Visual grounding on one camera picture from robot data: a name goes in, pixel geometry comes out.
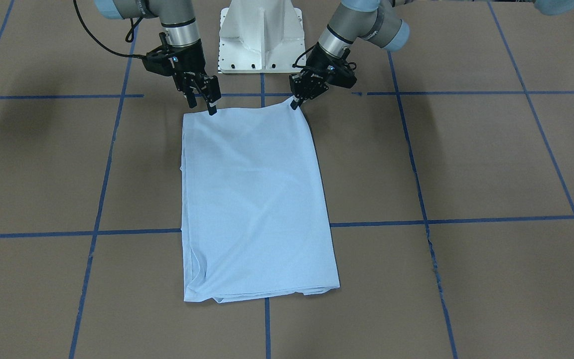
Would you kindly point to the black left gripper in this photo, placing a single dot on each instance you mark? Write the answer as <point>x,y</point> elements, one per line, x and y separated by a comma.
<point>318,65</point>

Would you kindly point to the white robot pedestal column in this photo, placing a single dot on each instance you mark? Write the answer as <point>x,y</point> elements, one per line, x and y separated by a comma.
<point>260,36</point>

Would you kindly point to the light blue t-shirt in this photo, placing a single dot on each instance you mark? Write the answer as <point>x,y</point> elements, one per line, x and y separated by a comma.
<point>254,218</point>

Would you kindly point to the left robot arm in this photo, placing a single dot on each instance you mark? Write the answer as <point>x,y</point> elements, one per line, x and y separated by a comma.
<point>374,21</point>

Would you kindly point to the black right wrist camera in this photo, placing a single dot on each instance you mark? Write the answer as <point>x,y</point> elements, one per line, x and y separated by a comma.
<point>157,61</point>

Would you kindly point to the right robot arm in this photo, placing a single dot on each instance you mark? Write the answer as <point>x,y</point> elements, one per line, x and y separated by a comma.
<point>177,18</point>

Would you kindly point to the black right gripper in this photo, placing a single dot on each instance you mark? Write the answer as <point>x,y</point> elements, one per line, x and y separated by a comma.
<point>191,59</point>

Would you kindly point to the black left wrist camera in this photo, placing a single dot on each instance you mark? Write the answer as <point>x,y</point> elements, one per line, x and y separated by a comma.
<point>342,74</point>

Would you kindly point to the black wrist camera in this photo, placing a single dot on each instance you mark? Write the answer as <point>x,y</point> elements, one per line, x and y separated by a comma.
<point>157,61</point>
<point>342,74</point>

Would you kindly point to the brown paper table cover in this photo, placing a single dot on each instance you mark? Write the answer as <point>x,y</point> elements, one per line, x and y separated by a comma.
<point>449,182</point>

